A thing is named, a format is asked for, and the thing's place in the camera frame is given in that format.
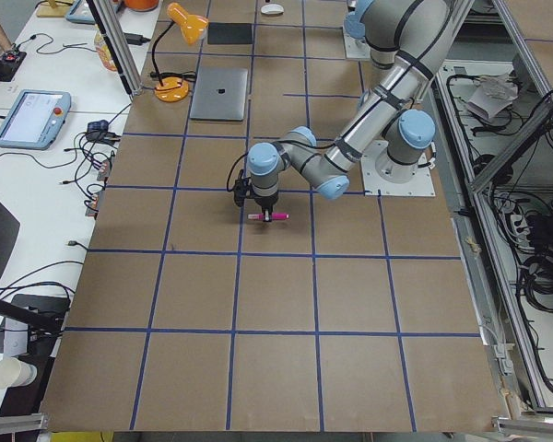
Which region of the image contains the blue teach pendant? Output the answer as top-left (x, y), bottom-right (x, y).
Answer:
top-left (0, 89), bottom-right (72, 150)
top-left (65, 0), bottom-right (124, 26)

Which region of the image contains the pink marker pen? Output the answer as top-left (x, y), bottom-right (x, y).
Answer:
top-left (247, 213), bottom-right (289, 222)

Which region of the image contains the black mousepad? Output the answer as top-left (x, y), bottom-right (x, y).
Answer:
top-left (207, 22), bottom-right (253, 45)

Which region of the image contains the aluminium frame post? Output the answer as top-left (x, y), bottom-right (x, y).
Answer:
top-left (87, 0), bottom-right (142, 97)

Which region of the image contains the silver laptop notebook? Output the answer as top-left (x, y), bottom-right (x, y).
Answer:
top-left (190, 66), bottom-right (248, 122)

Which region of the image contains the orange bucket grey lid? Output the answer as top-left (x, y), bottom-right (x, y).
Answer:
top-left (124, 0), bottom-right (159, 12)

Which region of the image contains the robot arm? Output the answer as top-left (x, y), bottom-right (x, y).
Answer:
top-left (226, 1), bottom-right (455, 222)
top-left (343, 0), bottom-right (374, 46)

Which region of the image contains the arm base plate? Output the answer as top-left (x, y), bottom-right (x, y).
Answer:
top-left (343, 29), bottom-right (371, 61)
top-left (360, 140), bottom-right (436, 198)

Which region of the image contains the white paper cup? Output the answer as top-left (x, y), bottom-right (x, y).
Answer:
top-left (0, 357), bottom-right (38, 390)

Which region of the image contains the orange desk lamp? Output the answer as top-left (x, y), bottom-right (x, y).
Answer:
top-left (150, 1), bottom-right (209, 102)

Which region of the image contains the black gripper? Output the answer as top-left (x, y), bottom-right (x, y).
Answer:
top-left (232, 169), bottom-right (278, 222)

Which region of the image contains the black power adapter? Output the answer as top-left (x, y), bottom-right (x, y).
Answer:
top-left (124, 32), bottom-right (150, 46)

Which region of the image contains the white computer mouse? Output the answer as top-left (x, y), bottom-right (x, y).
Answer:
top-left (260, 3), bottom-right (284, 17)

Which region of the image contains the yellow juice bottle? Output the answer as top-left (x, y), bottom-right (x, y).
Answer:
top-left (93, 30), bottom-right (117, 72)

